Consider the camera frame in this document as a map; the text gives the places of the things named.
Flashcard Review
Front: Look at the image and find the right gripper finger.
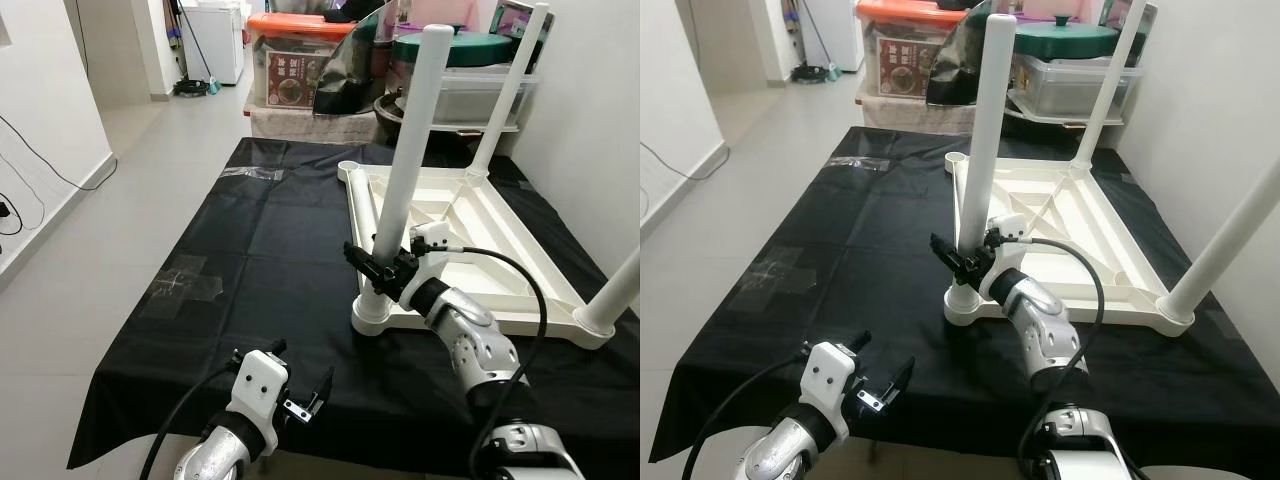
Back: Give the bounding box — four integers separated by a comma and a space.
930, 235, 969, 275
343, 240, 387, 281

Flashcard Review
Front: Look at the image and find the white plastic children table top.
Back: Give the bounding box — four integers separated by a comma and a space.
337, 160, 616, 351
943, 152, 1196, 336

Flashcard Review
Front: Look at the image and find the black tablecloth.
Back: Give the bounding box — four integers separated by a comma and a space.
650, 127, 1280, 471
68, 138, 640, 471

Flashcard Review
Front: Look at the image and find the flat clear tape patch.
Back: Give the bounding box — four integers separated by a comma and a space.
140, 255, 226, 319
740, 248, 816, 297

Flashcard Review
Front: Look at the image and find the black bag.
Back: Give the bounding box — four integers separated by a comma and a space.
925, 5, 986, 106
315, 15, 401, 116

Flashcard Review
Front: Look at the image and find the clear plastic storage bin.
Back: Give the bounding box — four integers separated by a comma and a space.
1010, 52, 1141, 126
400, 65, 541, 131

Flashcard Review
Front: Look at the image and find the storage box with orange lid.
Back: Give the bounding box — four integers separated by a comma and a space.
857, 0, 966, 99
247, 12, 351, 109

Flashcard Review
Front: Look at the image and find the white appliance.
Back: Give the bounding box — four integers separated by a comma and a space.
800, 0, 866, 73
180, 0, 246, 86

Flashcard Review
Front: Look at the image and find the pink box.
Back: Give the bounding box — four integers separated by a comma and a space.
400, 0, 501, 36

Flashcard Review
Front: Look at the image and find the dark printed carton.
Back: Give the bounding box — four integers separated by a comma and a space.
1100, 0, 1159, 61
495, 0, 556, 71

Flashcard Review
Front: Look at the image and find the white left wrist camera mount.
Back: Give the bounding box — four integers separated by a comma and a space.
225, 348, 291, 446
800, 342, 859, 441

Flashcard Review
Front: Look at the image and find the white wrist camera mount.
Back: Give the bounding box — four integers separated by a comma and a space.
800, 342, 859, 441
965, 213, 1026, 296
395, 222, 453, 301
225, 348, 291, 446

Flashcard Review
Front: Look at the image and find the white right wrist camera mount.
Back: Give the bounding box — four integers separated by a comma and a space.
965, 213, 1026, 296
395, 222, 453, 301

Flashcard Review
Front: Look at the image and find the black wall cable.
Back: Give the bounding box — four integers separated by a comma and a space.
0, 115, 119, 236
640, 140, 729, 196

